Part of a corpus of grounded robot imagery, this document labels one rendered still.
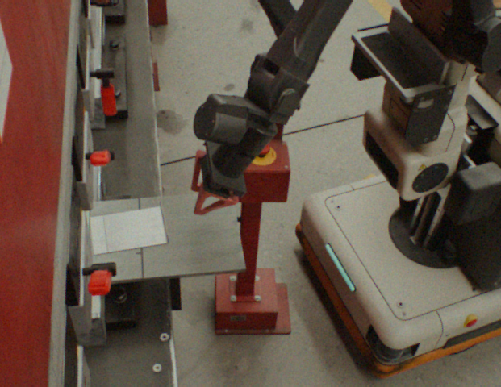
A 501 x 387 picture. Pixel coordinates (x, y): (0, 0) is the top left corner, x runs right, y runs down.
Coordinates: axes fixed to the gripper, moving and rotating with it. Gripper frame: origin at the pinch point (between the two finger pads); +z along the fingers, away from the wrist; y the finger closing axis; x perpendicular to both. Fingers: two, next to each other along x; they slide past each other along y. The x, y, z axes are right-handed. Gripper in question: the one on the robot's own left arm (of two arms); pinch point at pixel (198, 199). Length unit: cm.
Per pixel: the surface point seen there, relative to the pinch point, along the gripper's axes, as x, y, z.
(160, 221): -2.0, -1.6, 9.3
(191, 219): 2.8, -1.5, 6.6
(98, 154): -24.5, 12.5, -13.3
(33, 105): -39, 29, -30
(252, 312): 67, -35, 71
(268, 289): 72, -43, 67
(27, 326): -36, 48, -26
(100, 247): -11.2, 3.1, 15.0
